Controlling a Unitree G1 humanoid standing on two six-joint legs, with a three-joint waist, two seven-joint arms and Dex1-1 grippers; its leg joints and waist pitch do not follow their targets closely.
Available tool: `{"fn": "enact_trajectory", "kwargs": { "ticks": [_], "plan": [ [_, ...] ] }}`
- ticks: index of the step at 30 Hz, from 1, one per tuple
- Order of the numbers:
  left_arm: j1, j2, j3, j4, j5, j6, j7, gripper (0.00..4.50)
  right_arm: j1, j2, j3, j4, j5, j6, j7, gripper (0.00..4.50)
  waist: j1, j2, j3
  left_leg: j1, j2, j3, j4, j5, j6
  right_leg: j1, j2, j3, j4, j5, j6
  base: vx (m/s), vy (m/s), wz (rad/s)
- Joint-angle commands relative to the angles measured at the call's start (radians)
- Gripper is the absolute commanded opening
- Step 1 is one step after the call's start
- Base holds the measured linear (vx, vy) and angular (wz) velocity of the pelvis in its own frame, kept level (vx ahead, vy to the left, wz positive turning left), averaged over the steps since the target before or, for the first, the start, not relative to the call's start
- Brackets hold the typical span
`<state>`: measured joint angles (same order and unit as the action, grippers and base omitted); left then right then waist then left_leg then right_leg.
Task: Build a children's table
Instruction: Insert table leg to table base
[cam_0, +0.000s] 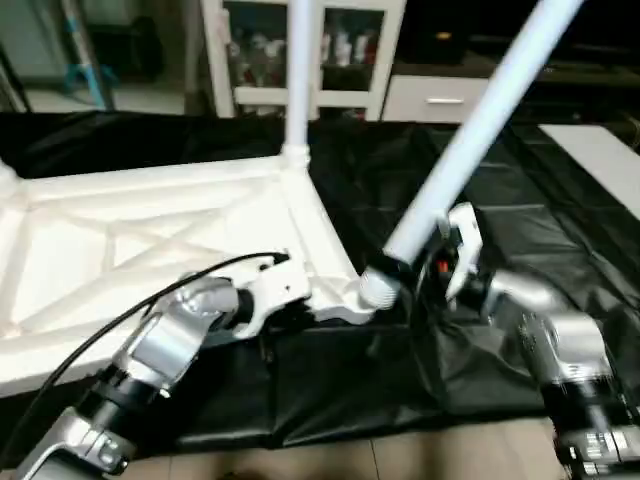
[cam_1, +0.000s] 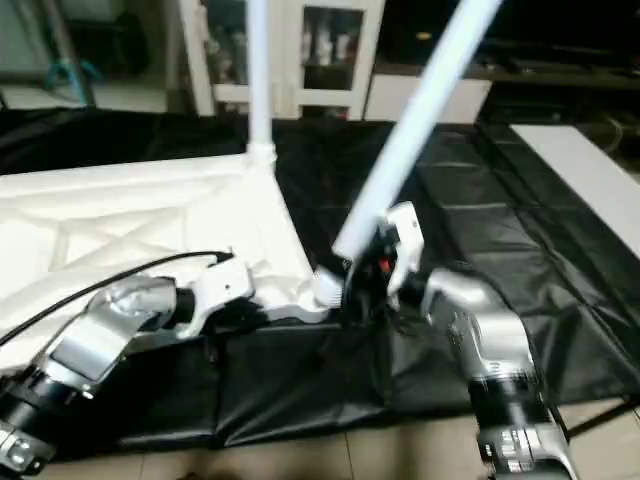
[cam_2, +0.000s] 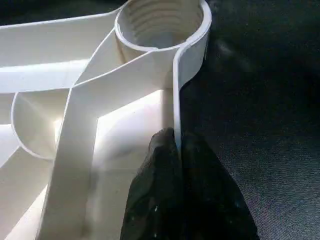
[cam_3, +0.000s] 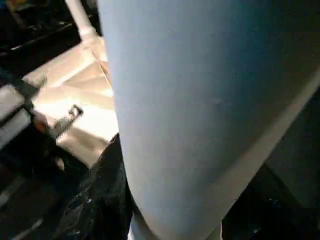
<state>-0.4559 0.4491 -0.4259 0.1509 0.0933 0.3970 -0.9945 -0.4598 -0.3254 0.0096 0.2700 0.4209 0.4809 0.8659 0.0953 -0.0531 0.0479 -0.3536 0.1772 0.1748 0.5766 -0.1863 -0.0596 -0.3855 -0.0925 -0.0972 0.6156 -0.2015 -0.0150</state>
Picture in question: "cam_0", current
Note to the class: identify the white plastic table leg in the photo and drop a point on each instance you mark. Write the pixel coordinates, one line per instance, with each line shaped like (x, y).
(8, 178)
(300, 80)
(470, 130)

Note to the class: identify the white plastic table top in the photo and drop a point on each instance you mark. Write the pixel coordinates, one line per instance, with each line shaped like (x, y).
(130, 240)

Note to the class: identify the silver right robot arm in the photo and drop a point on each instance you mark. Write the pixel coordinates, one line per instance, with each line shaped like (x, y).
(560, 340)

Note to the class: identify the black work mat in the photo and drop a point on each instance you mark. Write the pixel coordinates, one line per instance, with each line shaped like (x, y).
(380, 190)

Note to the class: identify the white drawer unit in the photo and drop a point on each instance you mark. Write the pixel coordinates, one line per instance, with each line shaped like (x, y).
(435, 100)

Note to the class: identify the white flat board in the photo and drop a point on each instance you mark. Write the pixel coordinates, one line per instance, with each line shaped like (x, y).
(595, 160)

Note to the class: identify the large black box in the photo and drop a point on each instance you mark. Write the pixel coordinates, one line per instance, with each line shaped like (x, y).
(435, 30)

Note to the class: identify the dark low sideboard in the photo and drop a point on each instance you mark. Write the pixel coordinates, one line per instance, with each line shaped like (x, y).
(570, 80)

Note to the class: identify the white glass-door cabinet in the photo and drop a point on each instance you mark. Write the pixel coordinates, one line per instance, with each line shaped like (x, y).
(260, 55)

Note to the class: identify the blue floor stand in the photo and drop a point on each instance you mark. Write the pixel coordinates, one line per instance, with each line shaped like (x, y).
(85, 60)

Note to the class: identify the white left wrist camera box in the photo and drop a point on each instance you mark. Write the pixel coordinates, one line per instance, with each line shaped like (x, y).
(272, 292)

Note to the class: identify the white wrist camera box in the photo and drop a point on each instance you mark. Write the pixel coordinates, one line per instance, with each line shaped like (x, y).
(272, 292)
(463, 245)

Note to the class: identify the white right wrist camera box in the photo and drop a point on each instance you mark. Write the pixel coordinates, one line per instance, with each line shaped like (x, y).
(463, 245)

